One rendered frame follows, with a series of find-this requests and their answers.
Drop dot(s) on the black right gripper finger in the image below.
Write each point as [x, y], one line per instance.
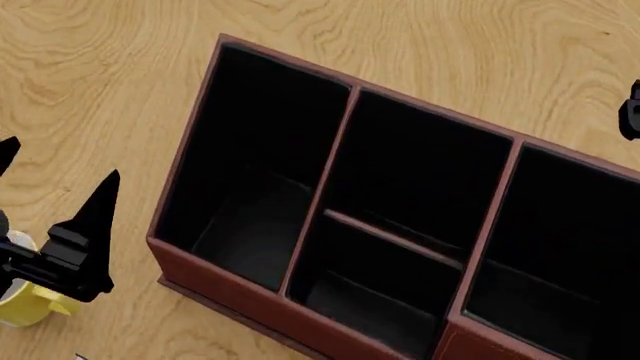
[631, 112]

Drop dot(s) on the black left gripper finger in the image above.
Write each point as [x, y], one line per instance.
[7, 152]
[97, 221]

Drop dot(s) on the brown leather compartment caddy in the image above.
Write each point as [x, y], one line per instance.
[240, 292]

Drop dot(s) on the yellow tape roll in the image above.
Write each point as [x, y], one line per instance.
[25, 303]

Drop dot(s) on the small white dark object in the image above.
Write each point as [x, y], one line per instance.
[80, 356]

